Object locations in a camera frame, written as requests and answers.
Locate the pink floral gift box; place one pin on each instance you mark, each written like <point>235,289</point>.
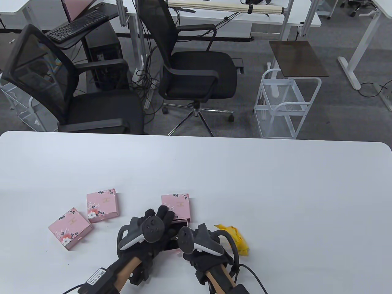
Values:
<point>102,204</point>
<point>69,228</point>

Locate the black office chair base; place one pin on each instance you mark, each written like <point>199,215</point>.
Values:
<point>356,4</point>

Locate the black mesh office chair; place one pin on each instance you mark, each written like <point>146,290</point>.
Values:
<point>101,110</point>
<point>199,73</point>

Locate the person's left hand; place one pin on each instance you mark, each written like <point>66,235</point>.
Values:
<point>147,251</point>

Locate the black computer tower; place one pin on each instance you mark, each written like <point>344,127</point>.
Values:
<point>105,52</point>

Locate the person's right forearm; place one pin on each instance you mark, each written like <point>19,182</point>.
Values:
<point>220,280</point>

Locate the person's left forearm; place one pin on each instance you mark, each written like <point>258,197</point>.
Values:
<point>128,269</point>

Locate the person's right hand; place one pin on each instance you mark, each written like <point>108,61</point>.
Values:
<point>208,260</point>

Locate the yellow cloth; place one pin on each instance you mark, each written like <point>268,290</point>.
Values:
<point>240,245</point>

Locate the white desk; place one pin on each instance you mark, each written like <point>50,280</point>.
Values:
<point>30,12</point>
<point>364,33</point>

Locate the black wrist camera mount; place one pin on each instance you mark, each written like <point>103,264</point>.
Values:
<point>139,275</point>
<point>202,277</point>

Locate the black keyboard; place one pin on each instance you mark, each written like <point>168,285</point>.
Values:
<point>73,27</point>

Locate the dark wooden side table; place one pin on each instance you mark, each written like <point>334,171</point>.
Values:
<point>298,58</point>

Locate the pink screen laptop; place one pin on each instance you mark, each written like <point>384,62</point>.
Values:
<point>76,7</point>

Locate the rolled beige mat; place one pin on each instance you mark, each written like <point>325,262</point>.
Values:
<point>214,5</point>

